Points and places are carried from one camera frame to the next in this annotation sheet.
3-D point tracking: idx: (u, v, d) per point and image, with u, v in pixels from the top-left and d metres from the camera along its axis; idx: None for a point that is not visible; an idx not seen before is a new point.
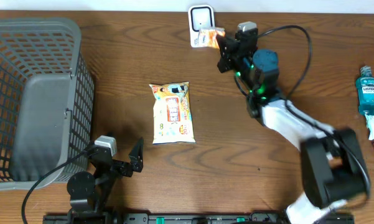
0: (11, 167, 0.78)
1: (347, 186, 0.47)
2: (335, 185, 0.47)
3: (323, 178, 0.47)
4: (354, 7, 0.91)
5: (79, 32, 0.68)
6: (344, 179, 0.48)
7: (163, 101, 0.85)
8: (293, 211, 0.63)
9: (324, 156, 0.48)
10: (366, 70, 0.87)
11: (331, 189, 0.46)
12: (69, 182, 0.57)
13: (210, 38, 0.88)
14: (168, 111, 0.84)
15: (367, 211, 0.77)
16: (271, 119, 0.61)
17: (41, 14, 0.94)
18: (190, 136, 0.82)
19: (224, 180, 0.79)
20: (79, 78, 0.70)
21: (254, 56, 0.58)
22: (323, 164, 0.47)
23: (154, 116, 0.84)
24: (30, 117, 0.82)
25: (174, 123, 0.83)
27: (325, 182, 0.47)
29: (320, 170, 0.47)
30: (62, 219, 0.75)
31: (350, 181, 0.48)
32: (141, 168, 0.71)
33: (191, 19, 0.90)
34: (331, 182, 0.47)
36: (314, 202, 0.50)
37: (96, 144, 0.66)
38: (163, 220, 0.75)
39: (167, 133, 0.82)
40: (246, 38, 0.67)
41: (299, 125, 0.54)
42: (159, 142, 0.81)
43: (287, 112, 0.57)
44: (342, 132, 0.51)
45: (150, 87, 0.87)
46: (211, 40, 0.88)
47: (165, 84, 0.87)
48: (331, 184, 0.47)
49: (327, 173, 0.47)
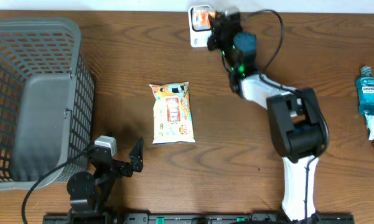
0: (11, 167, 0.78)
1: (308, 136, 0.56)
2: (297, 136, 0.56)
3: (287, 130, 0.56)
4: (353, 6, 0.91)
5: (79, 31, 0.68)
6: (306, 130, 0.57)
7: (163, 100, 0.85)
8: (286, 201, 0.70)
9: (287, 111, 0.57)
10: (366, 70, 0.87)
11: (294, 139, 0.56)
12: (69, 182, 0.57)
13: (203, 18, 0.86)
14: (168, 111, 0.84)
15: (367, 211, 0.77)
16: (249, 90, 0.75)
17: (40, 14, 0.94)
18: (190, 136, 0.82)
19: (224, 180, 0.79)
20: (79, 78, 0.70)
21: (236, 38, 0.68)
22: (287, 118, 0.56)
23: (154, 116, 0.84)
24: (30, 117, 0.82)
25: (173, 123, 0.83)
27: (288, 133, 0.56)
29: (284, 124, 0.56)
30: (62, 219, 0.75)
31: (312, 131, 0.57)
32: (141, 168, 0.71)
33: (191, 17, 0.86)
34: (294, 133, 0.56)
36: (284, 154, 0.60)
37: (96, 144, 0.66)
38: (163, 220, 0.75)
39: (167, 133, 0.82)
40: (229, 23, 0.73)
41: (267, 89, 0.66)
42: (159, 142, 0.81)
43: (261, 82, 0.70)
44: (304, 90, 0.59)
45: (150, 87, 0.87)
46: (204, 20, 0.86)
47: (165, 84, 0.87)
48: (294, 135, 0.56)
49: (290, 126, 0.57)
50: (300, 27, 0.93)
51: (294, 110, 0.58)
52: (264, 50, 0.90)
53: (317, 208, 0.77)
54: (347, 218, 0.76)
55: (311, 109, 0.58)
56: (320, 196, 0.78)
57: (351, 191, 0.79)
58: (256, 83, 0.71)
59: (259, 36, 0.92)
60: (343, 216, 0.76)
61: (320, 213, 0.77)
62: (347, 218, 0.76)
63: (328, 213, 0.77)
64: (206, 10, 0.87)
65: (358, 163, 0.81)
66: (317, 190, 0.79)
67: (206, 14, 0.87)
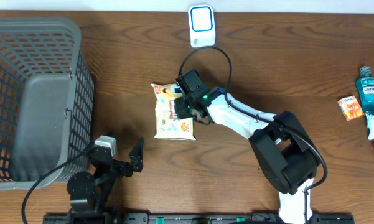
0: (11, 167, 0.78)
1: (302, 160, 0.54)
2: (266, 144, 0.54)
3: (273, 166, 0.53)
4: (353, 7, 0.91)
5: (79, 32, 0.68)
6: (303, 162, 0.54)
7: (167, 101, 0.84)
8: (283, 210, 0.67)
9: (273, 147, 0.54)
10: (365, 71, 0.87)
11: (290, 177, 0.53)
12: (69, 182, 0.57)
13: (351, 104, 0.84)
14: (171, 111, 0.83)
15: (367, 211, 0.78)
16: (217, 115, 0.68)
17: (40, 14, 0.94)
18: (191, 134, 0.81)
19: (224, 180, 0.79)
20: (79, 78, 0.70)
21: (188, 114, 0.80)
22: (272, 152, 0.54)
23: (157, 115, 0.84)
24: (30, 117, 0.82)
25: (177, 120, 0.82)
27: (271, 165, 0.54)
29: (269, 154, 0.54)
30: (62, 219, 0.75)
31: (307, 167, 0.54)
32: (141, 168, 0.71)
33: (190, 19, 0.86)
34: (285, 166, 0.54)
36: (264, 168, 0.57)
37: (96, 144, 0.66)
38: (163, 220, 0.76)
39: (168, 129, 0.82)
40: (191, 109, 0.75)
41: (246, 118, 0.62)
42: (160, 137, 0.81)
43: (231, 107, 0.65)
44: (259, 136, 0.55)
45: (153, 88, 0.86)
46: (350, 114, 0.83)
47: (168, 84, 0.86)
48: (278, 162, 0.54)
49: (280, 161, 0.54)
50: (300, 27, 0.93)
51: (275, 136, 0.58)
52: (264, 51, 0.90)
53: (317, 208, 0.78)
54: (267, 116, 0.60)
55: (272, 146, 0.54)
56: (320, 195, 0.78)
57: (350, 191, 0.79)
58: (224, 111, 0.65)
59: (260, 37, 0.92)
60: (262, 127, 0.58)
61: (320, 212, 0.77)
62: (257, 127, 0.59)
63: (329, 213, 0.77)
64: (345, 99, 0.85)
65: (358, 163, 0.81)
66: (317, 191, 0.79)
67: (347, 103, 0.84)
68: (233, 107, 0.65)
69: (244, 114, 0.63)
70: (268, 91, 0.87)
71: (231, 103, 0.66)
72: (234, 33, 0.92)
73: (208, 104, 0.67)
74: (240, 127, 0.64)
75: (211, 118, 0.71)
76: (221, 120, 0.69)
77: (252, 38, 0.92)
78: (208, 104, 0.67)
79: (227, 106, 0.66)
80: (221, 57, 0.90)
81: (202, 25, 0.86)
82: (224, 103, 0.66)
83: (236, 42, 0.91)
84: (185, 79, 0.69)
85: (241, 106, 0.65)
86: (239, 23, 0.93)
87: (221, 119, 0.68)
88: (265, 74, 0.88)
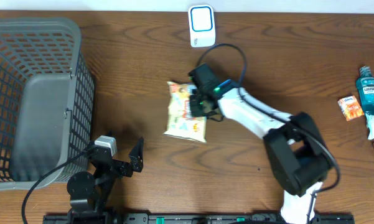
0: (11, 167, 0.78)
1: (315, 163, 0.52)
2: (279, 143, 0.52)
3: (285, 167, 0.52)
4: (353, 7, 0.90)
5: (79, 32, 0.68)
6: (315, 165, 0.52)
7: (182, 101, 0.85)
8: (285, 209, 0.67)
9: (287, 147, 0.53)
10: (365, 71, 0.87)
11: (300, 179, 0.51)
12: (69, 182, 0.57)
13: (351, 104, 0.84)
14: (185, 111, 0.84)
15: (367, 211, 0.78)
16: (229, 109, 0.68)
17: (40, 14, 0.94)
18: (202, 136, 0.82)
19: (224, 180, 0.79)
20: (79, 78, 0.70)
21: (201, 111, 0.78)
22: (284, 151, 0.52)
23: (170, 114, 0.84)
24: (30, 117, 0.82)
25: (189, 120, 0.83)
27: (283, 165, 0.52)
29: (282, 154, 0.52)
30: (62, 219, 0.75)
31: (320, 171, 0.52)
32: (141, 168, 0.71)
33: (190, 19, 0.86)
34: (298, 167, 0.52)
36: (275, 169, 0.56)
37: (96, 144, 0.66)
38: (163, 220, 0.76)
39: (180, 127, 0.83)
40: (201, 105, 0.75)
41: (259, 115, 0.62)
42: (171, 134, 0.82)
43: (244, 102, 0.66)
44: (274, 135, 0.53)
45: (169, 86, 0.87)
46: (351, 114, 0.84)
47: (184, 84, 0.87)
48: (290, 163, 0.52)
49: (293, 162, 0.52)
50: (300, 27, 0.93)
51: (290, 137, 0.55)
52: (264, 51, 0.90)
53: (317, 208, 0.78)
54: (282, 116, 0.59)
55: (285, 145, 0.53)
56: (320, 195, 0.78)
57: (350, 191, 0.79)
58: (237, 105, 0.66)
59: (260, 36, 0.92)
60: (276, 126, 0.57)
61: (320, 212, 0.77)
62: (271, 126, 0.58)
63: (329, 213, 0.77)
64: (345, 99, 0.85)
65: (358, 163, 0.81)
66: None
67: (347, 103, 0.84)
68: (247, 103, 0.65)
69: (258, 111, 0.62)
70: (268, 91, 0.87)
71: (244, 98, 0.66)
72: (234, 33, 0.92)
73: (219, 96, 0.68)
74: (253, 124, 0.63)
75: (222, 112, 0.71)
76: (233, 114, 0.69)
77: (253, 38, 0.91)
78: (219, 96, 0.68)
79: (241, 101, 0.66)
80: (221, 57, 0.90)
81: (202, 26, 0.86)
82: (238, 99, 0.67)
83: (236, 42, 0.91)
84: (198, 71, 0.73)
85: (255, 101, 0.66)
86: (239, 23, 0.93)
87: (233, 113, 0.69)
88: (265, 74, 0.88)
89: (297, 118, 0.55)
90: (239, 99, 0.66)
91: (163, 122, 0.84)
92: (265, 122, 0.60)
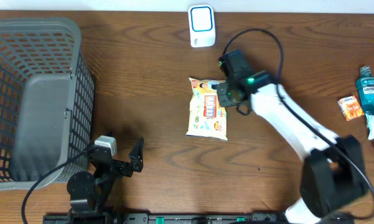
0: (10, 167, 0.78)
1: (348, 191, 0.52)
2: (320, 166, 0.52)
3: (322, 193, 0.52)
4: (354, 7, 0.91)
5: (79, 32, 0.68)
6: (350, 193, 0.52)
7: (202, 97, 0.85)
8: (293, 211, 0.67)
9: (327, 172, 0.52)
10: (365, 70, 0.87)
11: (331, 205, 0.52)
12: (69, 182, 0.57)
13: (351, 104, 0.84)
14: (206, 107, 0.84)
15: (368, 211, 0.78)
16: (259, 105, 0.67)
17: (40, 14, 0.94)
18: (224, 134, 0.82)
19: (224, 180, 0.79)
20: (79, 78, 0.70)
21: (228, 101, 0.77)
22: (323, 175, 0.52)
23: (191, 111, 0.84)
24: (30, 117, 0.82)
25: (210, 118, 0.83)
27: (318, 188, 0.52)
29: (323, 180, 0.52)
30: (62, 219, 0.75)
31: (353, 198, 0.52)
32: (141, 168, 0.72)
33: (190, 19, 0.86)
34: (332, 193, 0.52)
36: (307, 186, 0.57)
37: (96, 144, 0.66)
38: (163, 220, 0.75)
39: (201, 127, 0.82)
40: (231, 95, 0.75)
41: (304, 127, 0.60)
42: (193, 134, 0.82)
43: (282, 103, 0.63)
44: (316, 156, 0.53)
45: (190, 81, 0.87)
46: (350, 114, 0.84)
47: (205, 80, 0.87)
48: (328, 190, 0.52)
49: (329, 186, 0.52)
50: (300, 27, 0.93)
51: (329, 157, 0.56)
52: (264, 51, 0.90)
53: None
54: (326, 135, 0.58)
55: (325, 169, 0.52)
56: None
57: None
58: (275, 104, 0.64)
59: (260, 36, 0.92)
60: (318, 145, 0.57)
61: None
62: (315, 143, 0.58)
63: None
64: (345, 99, 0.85)
65: None
66: None
67: (347, 103, 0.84)
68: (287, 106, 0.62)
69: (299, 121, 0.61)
70: None
71: (284, 99, 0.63)
72: (234, 33, 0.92)
73: (254, 90, 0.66)
74: (291, 130, 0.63)
75: (251, 107, 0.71)
76: (264, 110, 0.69)
77: (253, 38, 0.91)
78: (253, 90, 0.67)
79: (279, 102, 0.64)
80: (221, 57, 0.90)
81: (201, 26, 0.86)
82: (277, 99, 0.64)
83: (236, 42, 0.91)
84: (230, 58, 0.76)
85: (294, 105, 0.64)
86: (239, 23, 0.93)
87: (265, 109, 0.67)
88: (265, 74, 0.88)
89: (345, 143, 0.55)
90: (279, 99, 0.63)
91: (163, 122, 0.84)
92: (306, 137, 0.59)
